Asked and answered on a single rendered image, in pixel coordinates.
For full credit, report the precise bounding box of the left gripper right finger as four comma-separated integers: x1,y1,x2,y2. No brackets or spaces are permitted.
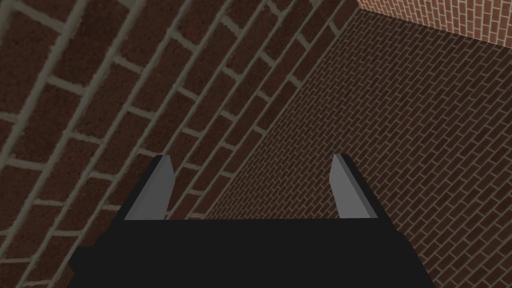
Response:
328,152,390,220

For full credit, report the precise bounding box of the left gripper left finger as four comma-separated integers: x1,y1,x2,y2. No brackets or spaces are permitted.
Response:
115,154,176,221

